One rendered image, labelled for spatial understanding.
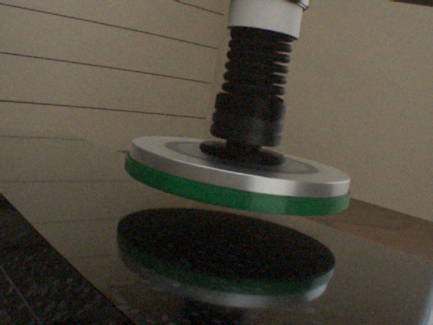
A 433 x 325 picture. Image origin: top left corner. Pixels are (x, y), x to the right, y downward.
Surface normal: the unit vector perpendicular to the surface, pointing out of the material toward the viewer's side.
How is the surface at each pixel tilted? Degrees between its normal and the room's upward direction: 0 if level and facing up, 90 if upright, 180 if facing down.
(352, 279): 0
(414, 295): 0
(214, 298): 0
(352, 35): 90
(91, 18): 90
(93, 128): 90
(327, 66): 90
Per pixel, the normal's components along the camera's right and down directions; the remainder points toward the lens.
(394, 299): 0.16, -0.98
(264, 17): -0.06, 0.13
